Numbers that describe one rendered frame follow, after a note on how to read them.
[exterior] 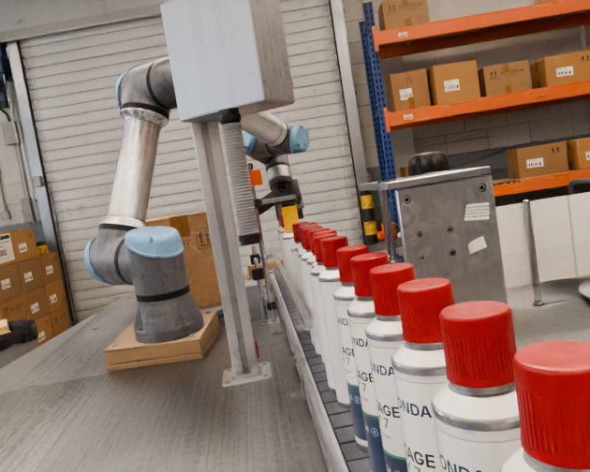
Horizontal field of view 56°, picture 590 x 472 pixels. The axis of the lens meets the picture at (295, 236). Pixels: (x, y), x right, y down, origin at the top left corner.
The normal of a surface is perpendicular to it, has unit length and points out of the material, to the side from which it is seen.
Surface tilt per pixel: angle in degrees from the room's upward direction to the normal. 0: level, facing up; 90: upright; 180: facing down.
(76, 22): 135
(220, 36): 90
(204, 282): 90
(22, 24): 90
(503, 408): 45
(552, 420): 90
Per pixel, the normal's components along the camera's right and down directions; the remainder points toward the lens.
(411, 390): -0.77, 0.18
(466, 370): -0.58, 0.16
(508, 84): -0.04, 0.11
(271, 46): 0.86, -0.09
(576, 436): -0.33, 0.14
